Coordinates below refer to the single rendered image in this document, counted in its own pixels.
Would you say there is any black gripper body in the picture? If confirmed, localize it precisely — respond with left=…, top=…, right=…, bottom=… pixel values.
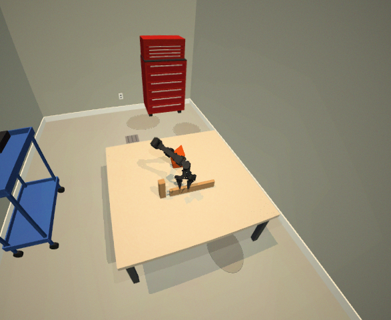
left=175, top=169, right=196, bottom=181

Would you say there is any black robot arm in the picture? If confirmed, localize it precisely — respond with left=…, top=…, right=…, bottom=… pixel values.
left=151, top=137, right=196, bottom=180

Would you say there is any wooden rail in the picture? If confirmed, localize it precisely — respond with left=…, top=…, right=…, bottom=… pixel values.
left=167, top=179, right=215, bottom=197

